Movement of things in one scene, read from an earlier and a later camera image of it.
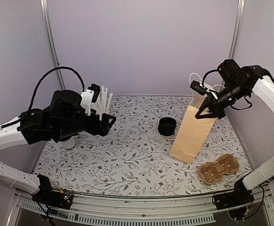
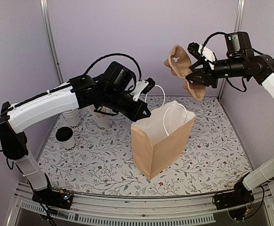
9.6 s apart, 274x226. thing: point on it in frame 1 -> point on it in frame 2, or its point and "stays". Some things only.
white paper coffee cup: (68, 144) stays
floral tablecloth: (133, 159) stays
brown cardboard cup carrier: (212, 173) -> (179, 62)
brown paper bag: (193, 133) -> (163, 139)
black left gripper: (94, 130) -> (140, 106)
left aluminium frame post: (48, 22) stays
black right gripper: (216, 109) -> (206, 75)
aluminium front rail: (93, 210) stays
